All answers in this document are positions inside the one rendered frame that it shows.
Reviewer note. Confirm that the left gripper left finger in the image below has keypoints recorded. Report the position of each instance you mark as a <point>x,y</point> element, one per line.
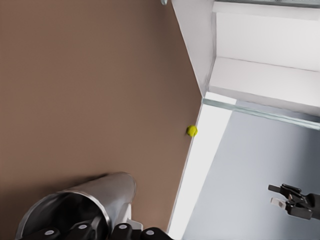
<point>83,228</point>

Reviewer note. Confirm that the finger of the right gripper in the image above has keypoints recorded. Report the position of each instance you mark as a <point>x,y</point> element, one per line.
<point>281,203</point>
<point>285,190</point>

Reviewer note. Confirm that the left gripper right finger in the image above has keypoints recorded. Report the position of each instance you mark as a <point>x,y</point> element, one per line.
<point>128,225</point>

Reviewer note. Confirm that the silver tennis ball tube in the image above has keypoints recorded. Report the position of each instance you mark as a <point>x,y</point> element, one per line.
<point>110,190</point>

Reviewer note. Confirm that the yellow tennis ball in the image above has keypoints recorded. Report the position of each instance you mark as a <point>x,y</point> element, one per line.
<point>192,130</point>

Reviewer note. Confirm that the silver frame post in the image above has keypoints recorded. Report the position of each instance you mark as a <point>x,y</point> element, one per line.
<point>260,112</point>

